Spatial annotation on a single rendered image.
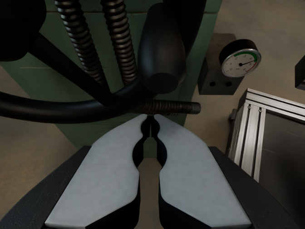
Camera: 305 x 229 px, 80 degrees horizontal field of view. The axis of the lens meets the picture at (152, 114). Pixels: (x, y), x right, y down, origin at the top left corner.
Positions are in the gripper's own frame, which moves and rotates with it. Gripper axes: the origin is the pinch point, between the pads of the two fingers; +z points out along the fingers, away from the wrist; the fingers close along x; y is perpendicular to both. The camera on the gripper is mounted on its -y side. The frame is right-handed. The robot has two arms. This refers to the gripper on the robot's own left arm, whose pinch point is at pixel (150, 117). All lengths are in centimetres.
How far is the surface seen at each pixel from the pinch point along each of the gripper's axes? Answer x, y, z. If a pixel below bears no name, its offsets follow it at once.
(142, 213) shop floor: -4, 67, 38
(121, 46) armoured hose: -3.4, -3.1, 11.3
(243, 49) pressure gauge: 14.2, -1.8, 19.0
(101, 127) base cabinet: -17, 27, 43
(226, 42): 16.4, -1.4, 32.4
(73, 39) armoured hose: -8.8, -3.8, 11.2
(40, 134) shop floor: -59, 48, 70
